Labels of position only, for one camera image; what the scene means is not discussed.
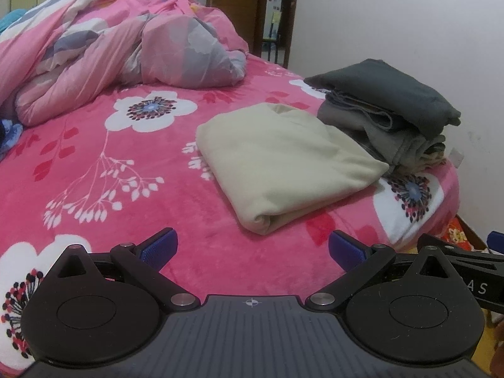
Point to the wooden door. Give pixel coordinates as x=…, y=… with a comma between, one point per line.
x=214, y=8

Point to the pink floral comforter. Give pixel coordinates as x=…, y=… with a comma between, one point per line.
x=98, y=47

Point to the pink floral bed sheet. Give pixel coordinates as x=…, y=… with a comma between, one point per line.
x=118, y=173

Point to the light blue cloth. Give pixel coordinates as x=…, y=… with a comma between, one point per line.
x=8, y=134

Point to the beige zip jacket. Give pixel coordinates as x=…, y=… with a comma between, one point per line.
x=283, y=165

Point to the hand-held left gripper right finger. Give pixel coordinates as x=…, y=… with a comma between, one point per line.
x=346, y=250

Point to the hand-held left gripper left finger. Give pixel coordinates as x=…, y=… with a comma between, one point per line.
x=159, y=246

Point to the white wall socket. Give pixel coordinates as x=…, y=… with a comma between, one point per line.
x=456, y=156

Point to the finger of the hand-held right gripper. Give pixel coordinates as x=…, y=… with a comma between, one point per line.
x=464, y=254
x=497, y=241

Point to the beige folded cloth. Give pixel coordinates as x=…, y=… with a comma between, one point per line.
x=429, y=159

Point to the teal cloth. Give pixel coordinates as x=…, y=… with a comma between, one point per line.
x=10, y=17

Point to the red printed bag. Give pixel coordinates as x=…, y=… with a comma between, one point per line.
x=458, y=236

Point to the dark grey folded garment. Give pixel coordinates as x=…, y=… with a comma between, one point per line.
x=386, y=86

